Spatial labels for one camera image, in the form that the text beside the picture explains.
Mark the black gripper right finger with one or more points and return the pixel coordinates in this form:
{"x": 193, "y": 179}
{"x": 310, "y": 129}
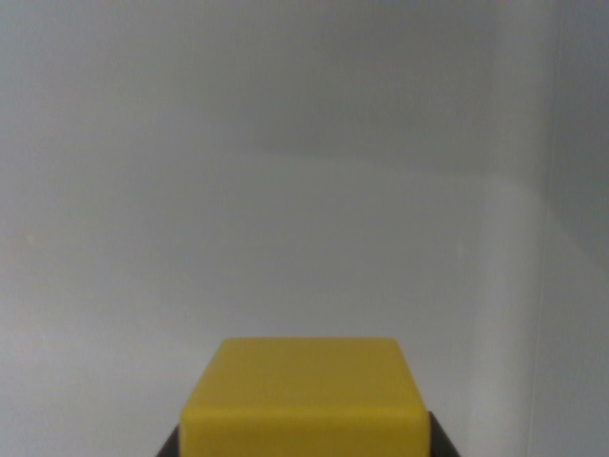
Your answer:
{"x": 442, "y": 440}

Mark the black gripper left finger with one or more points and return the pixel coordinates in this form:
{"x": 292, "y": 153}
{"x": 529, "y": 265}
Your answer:
{"x": 169, "y": 446}

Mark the yellow cube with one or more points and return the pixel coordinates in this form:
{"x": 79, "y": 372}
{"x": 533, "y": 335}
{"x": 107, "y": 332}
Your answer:
{"x": 304, "y": 400}

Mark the grey plastic bin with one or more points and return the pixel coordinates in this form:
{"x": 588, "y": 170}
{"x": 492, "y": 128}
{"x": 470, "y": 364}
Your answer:
{"x": 238, "y": 143}

